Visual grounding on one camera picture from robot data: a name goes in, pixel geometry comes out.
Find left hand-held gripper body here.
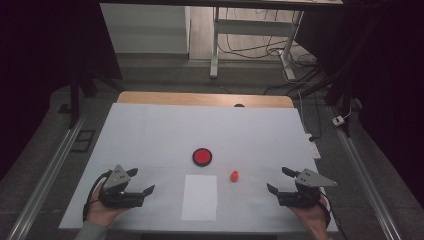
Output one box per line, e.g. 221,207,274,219
98,164,146,210

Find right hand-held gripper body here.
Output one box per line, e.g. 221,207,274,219
276,168,338,209

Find white paper sheet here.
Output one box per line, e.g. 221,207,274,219
181,174,218,222

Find round black red ink pad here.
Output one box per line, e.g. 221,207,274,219
191,147,213,168

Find person's left hand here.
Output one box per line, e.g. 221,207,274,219
86,181,130,228

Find person's right hand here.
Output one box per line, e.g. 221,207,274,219
288,196,332,240

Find white power strip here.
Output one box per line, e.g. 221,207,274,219
304,133,322,160

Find white table cover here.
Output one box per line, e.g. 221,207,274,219
59,102,339,233

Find black metal stand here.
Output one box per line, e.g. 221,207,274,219
67,64,126,130
293,56,359,138

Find dark curtain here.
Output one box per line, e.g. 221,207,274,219
294,0,424,209
0,0,123,183

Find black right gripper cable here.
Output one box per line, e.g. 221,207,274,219
319,189,349,240

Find black floor frame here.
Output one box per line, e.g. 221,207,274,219
70,129,97,154

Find metal floor rail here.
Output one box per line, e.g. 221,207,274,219
5,108,93,240
327,105,404,240

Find black floor cables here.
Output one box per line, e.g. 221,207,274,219
217,7,319,69

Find white desk frame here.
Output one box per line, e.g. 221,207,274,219
209,6,305,81

